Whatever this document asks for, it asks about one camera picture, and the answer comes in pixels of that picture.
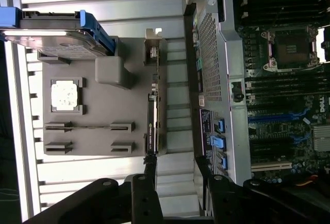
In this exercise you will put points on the silver hard disk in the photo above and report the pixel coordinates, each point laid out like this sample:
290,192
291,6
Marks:
51,43

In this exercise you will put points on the black RAM slot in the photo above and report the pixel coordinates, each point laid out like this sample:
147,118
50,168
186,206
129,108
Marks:
283,6
283,1
283,11
283,84
283,17
283,79
283,89

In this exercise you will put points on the CPU socket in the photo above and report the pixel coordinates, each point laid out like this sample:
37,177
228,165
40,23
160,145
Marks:
291,49

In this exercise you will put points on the silver chipset heat sink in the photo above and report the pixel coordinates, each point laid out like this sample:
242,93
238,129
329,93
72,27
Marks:
322,139

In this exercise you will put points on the silver CPU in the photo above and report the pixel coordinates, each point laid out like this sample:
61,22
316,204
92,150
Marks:
64,96

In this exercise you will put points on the black expansion slot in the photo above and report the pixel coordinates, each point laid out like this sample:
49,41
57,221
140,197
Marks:
270,154
270,145

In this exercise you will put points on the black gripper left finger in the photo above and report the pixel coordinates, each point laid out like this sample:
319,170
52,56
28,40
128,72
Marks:
144,203

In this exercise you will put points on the blue disk caddy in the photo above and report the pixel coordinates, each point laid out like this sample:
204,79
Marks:
90,25

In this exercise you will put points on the green RAM stick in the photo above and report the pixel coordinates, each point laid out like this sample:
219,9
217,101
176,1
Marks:
87,126

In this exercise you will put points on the green motherboard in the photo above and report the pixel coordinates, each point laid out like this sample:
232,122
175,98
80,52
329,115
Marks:
270,131

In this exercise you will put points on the black chassis switch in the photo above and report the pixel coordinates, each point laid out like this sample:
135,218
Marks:
237,92

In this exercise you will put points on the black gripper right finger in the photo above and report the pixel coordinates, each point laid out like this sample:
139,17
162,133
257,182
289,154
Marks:
221,203

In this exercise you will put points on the white expansion slot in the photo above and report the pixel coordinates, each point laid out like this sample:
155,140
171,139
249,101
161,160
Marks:
270,167

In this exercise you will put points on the grey plastic parts rack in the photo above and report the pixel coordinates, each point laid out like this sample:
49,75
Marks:
103,105

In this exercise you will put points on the blue card retention clip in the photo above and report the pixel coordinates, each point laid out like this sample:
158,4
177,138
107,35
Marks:
222,126
217,141
223,162

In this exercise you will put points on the blue expansion slot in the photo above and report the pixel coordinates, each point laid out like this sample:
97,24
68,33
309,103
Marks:
273,117

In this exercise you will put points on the open black PC case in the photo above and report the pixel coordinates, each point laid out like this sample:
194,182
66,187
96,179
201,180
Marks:
232,54

